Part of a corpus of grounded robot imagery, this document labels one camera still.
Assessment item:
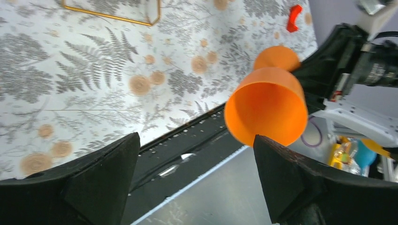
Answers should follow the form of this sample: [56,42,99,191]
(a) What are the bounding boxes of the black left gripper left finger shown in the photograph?
[0,133,140,225]

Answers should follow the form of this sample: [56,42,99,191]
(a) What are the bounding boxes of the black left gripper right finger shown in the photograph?
[253,135,398,225]

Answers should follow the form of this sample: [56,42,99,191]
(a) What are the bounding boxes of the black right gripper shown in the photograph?
[293,24,398,114]

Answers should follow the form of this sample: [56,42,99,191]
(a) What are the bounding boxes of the orange plastic wine glass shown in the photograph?
[224,45,308,146]

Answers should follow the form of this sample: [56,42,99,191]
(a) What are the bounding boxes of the gold wire wine glass rack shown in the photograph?
[61,0,162,27]

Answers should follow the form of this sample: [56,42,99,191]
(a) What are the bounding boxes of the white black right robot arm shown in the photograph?
[293,23,398,149]

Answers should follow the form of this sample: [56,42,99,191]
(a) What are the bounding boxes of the small orange red piece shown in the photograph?
[286,5,302,33]

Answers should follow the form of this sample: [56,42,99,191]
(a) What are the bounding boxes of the floral patterned table mat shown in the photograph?
[0,0,317,180]

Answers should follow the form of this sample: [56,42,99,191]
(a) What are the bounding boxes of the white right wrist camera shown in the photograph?
[356,0,398,40]

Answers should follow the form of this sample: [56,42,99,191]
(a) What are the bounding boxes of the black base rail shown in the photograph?
[121,105,242,225]

